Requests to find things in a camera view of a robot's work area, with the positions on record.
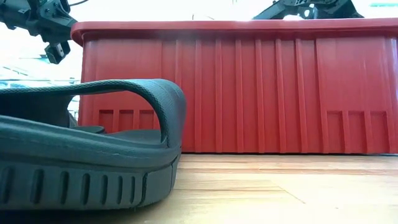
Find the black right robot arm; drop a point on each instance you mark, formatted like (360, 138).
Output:
(335, 11)

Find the red ribbed plastic bin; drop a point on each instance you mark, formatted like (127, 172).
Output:
(248, 93)

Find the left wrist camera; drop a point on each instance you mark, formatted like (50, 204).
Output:
(57, 53)

